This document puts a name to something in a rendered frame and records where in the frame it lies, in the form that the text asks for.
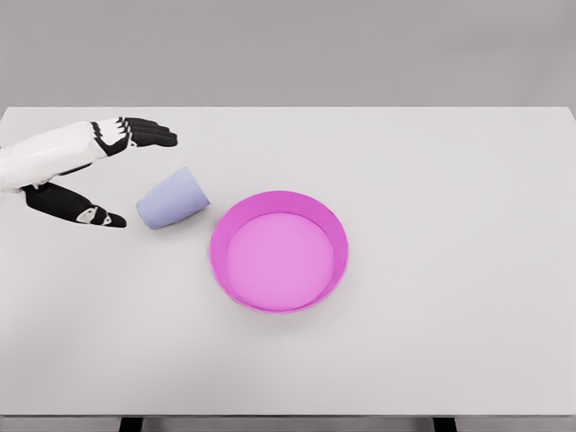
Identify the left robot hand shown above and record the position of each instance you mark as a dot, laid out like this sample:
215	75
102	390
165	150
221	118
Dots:
49	148

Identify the lavender plastic cup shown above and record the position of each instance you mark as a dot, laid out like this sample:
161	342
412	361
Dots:
173	198

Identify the pink round plate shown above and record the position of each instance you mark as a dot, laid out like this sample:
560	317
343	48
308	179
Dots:
279	256

